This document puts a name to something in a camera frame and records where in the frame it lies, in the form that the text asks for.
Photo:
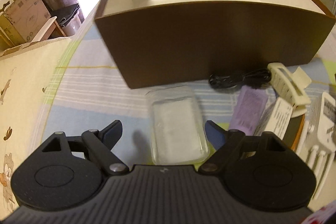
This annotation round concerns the white text-printed box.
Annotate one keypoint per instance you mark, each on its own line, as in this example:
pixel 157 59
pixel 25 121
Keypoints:
pixel 275 118

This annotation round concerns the cream hair claw clip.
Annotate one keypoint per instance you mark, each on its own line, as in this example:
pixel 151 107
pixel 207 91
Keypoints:
pixel 291 86

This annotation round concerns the cardboard shipping box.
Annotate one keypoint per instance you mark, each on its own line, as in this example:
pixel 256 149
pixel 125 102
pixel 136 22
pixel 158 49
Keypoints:
pixel 21 20

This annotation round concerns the checked bed sheet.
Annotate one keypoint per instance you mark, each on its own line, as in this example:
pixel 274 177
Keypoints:
pixel 88 91

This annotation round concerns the brown cardboard storage box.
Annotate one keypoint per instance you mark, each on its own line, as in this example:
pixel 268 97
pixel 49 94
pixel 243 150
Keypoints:
pixel 159 42

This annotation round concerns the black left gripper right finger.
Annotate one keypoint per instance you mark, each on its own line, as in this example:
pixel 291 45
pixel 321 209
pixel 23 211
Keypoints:
pixel 232 144

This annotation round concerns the cartoon print bedside cover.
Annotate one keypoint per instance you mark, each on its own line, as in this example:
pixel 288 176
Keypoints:
pixel 25 74

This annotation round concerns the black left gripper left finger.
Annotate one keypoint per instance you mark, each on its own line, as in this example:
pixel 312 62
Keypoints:
pixel 85 154

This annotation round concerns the clear plastic case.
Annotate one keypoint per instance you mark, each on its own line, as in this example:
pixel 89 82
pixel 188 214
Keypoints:
pixel 177 132

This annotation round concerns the white wifi router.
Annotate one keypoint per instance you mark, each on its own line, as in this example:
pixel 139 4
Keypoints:
pixel 317 137

